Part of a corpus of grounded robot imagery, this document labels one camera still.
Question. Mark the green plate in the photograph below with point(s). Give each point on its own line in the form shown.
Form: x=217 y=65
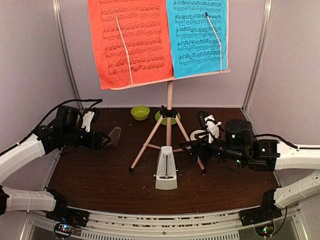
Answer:
x=164 y=120

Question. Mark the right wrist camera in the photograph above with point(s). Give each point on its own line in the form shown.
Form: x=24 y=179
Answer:
x=209 y=124

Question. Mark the red sheet music mat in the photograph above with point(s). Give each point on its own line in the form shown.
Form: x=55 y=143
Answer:
x=131 y=42

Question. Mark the blue cloth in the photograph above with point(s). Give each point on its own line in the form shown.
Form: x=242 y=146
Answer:
x=198 y=31

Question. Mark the aluminium front rail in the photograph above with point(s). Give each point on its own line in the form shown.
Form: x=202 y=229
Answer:
x=218 y=225

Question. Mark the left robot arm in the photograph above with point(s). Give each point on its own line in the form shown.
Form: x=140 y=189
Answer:
x=70 y=127

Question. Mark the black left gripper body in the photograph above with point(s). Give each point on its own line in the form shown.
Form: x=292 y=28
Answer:
x=89 y=143

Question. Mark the white bowl dark outside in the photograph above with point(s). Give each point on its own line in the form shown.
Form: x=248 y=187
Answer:
x=199 y=135

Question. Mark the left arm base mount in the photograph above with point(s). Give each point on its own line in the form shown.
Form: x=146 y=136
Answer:
x=69 y=221

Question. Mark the clear metronome cover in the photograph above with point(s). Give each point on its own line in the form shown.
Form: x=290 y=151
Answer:
x=114 y=136

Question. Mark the grey metronome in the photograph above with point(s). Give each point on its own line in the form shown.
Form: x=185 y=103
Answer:
x=166 y=173

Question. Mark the small green bowl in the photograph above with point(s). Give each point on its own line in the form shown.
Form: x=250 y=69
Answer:
x=140 y=112

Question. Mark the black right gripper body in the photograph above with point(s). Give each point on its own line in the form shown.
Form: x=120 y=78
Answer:
x=205 y=156

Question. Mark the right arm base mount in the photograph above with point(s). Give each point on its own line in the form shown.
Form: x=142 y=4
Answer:
x=262 y=219

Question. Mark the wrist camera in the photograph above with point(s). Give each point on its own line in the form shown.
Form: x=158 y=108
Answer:
x=89 y=117
x=209 y=124

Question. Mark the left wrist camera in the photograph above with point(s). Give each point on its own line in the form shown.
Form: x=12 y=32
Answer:
x=89 y=117

